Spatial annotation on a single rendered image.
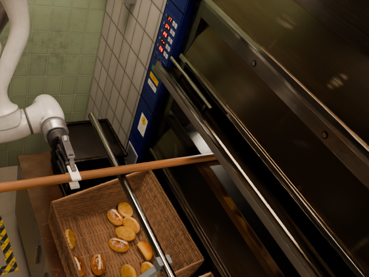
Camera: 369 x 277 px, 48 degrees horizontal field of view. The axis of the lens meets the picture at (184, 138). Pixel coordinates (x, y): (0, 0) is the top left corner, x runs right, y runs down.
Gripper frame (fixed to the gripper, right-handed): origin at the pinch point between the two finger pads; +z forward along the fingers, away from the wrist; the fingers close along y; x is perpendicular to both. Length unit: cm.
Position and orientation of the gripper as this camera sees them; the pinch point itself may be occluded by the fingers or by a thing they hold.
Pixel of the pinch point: (73, 176)
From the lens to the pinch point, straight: 142.3
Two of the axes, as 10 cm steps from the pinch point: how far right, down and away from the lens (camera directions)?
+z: 4.5, 6.6, -6.0
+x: -8.5, 1.0, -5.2
